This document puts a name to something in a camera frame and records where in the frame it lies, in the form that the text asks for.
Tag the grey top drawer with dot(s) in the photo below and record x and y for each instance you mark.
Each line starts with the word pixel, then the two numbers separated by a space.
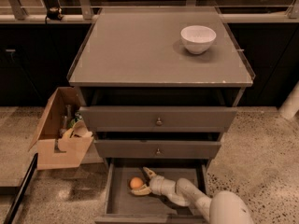
pixel 216 119

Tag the grey middle drawer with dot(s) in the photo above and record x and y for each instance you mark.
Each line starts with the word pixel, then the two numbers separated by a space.
pixel 157 149

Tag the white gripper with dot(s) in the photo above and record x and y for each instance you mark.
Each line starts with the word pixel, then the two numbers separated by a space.
pixel 159 185

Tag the white ceramic bowl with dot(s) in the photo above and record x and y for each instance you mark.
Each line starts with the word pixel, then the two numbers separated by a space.
pixel 197 38

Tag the bottles and paper in box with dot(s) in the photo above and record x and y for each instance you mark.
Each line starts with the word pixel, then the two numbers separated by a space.
pixel 73 125

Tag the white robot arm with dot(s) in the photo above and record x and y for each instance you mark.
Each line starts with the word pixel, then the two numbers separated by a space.
pixel 254 180

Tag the open cardboard box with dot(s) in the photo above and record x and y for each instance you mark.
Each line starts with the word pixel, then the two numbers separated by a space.
pixel 53 151

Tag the small black device on ledge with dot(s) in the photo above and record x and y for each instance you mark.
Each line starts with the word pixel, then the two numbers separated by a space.
pixel 55 13

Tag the black bar on floor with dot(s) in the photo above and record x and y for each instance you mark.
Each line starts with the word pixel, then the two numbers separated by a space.
pixel 21 191

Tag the grey open bottom drawer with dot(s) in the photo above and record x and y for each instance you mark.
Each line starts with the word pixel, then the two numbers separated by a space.
pixel 122 207

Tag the grey drawer cabinet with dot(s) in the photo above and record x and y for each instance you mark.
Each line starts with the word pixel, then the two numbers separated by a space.
pixel 134 56

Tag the orange fruit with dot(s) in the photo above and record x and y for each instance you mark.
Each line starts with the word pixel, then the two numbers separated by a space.
pixel 136 183

